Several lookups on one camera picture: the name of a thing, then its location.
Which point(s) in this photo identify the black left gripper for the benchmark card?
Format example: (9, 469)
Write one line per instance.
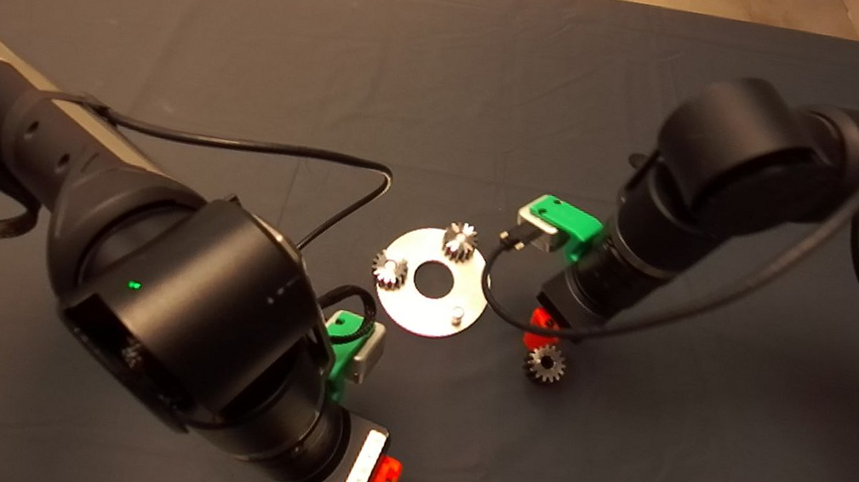
(326, 457)

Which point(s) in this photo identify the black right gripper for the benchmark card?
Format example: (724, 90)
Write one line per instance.
(603, 290)

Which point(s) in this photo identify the small steel planetary gear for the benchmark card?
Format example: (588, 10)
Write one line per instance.
(460, 243)
(545, 367)
(388, 271)

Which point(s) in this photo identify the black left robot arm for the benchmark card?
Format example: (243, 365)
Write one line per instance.
(202, 317)

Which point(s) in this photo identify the round metal carrier plate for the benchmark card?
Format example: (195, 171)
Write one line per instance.
(470, 308)

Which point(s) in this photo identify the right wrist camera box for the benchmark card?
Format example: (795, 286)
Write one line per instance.
(539, 231)

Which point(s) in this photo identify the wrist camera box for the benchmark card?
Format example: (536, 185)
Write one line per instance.
(539, 231)
(370, 352)

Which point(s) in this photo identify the right green camera mount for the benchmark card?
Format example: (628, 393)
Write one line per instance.
(574, 223)

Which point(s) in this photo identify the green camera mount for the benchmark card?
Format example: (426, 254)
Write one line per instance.
(574, 223)
(340, 356)

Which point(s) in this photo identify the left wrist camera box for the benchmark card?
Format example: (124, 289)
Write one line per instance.
(370, 352)

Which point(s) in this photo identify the left green camera mount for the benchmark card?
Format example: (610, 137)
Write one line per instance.
(340, 356)

